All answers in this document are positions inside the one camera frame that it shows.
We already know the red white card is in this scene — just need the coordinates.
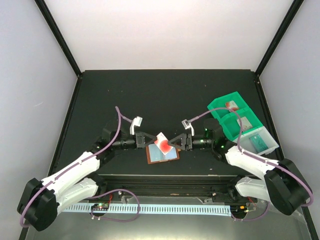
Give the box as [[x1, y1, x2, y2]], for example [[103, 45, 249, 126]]
[[154, 132, 173, 155], [225, 100, 239, 111]]

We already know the brown leather card holder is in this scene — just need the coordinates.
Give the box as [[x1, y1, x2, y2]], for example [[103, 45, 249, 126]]
[[146, 144, 180, 165]]

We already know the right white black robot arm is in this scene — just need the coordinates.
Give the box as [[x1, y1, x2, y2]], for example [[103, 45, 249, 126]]
[[168, 118, 313, 216]]

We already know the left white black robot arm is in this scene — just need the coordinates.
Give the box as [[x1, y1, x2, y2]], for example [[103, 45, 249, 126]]
[[17, 130, 157, 232]]

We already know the red white card in bin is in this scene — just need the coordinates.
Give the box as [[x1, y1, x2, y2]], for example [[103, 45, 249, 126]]
[[225, 100, 239, 111]]

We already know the white card in middle bin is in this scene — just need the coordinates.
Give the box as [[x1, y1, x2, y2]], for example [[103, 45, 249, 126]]
[[236, 116, 253, 132]]

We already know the teal card in clear bin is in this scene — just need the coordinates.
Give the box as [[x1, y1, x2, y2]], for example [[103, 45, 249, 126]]
[[249, 134, 269, 153]]

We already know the green plastic bin middle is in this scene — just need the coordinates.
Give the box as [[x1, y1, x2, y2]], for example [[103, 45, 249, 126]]
[[219, 107, 263, 141]]

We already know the clear plastic bin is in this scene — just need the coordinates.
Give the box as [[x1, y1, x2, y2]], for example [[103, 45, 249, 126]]
[[239, 126, 279, 156]]

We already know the left circuit board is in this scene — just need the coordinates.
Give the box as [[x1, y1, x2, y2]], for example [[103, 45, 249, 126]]
[[91, 203, 109, 212]]

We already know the circuit board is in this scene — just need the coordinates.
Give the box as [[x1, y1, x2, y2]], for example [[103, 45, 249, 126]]
[[91, 203, 109, 212], [230, 205, 255, 214]]

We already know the right circuit board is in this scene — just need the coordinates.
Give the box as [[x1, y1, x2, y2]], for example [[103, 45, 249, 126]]
[[230, 205, 255, 214]]

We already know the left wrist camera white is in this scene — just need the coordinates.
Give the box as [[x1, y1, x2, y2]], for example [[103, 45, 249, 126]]
[[129, 116, 143, 135]]

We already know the black aluminium rail base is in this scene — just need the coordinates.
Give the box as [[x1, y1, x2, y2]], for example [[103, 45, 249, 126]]
[[99, 174, 249, 204]]

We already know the white slotted cable duct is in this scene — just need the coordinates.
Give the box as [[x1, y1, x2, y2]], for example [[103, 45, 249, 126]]
[[63, 202, 232, 217]]

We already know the right black frame post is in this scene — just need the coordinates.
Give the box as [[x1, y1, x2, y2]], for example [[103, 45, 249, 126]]
[[255, 0, 304, 77]]

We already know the black frame post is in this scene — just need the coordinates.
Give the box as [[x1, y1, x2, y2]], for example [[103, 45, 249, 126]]
[[34, 0, 82, 78], [255, 0, 304, 77]]

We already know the left black frame post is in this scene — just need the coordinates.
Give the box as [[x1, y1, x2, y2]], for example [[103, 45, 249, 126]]
[[34, 0, 82, 78]]

